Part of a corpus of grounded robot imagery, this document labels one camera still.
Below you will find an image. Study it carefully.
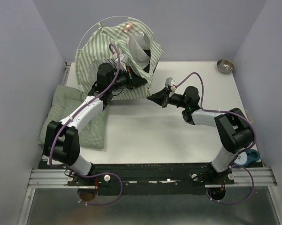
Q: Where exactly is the teal paw print toy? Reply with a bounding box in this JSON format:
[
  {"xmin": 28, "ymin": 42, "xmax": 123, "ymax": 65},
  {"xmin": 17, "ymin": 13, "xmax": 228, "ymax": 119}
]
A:
[{"xmin": 234, "ymin": 149, "xmax": 260, "ymax": 167}]

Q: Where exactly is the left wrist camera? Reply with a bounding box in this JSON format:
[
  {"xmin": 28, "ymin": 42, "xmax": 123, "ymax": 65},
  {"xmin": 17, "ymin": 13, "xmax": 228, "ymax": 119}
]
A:
[{"xmin": 120, "ymin": 53, "xmax": 129, "ymax": 64}]

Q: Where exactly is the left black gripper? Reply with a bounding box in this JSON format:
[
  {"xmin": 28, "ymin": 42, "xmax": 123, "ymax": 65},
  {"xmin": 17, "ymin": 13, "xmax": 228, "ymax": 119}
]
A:
[{"xmin": 108, "ymin": 65, "xmax": 147, "ymax": 91}]

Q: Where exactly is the green striped pet tent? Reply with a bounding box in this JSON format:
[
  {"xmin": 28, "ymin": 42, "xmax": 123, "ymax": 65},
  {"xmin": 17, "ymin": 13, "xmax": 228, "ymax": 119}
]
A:
[{"xmin": 75, "ymin": 17, "xmax": 163, "ymax": 100}]

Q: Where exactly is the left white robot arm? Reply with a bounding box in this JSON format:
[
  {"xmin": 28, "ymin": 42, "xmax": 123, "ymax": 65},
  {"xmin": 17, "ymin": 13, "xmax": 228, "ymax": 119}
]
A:
[{"xmin": 43, "ymin": 63, "xmax": 147, "ymax": 185}]

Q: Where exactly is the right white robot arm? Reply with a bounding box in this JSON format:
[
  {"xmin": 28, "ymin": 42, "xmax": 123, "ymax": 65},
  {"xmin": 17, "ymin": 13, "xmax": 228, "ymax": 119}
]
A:
[{"xmin": 147, "ymin": 86, "xmax": 254, "ymax": 184}]

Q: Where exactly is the green checkered cushion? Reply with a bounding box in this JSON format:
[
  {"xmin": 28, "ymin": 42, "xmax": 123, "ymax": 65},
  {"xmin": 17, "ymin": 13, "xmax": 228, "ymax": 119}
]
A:
[{"xmin": 38, "ymin": 85, "xmax": 107, "ymax": 149}]

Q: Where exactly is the steel pet bowl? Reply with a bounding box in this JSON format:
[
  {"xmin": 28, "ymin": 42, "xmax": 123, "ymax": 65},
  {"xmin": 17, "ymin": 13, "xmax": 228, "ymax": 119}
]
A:
[{"xmin": 216, "ymin": 59, "xmax": 235, "ymax": 74}]

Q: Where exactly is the black mounting rail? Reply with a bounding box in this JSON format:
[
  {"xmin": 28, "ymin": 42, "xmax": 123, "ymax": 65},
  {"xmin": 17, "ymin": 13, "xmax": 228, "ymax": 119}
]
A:
[{"xmin": 68, "ymin": 163, "xmax": 234, "ymax": 196}]

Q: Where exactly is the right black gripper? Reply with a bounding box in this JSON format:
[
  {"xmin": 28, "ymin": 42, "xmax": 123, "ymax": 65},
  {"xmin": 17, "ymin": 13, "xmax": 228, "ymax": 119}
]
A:
[{"xmin": 147, "ymin": 87, "xmax": 188, "ymax": 109}]

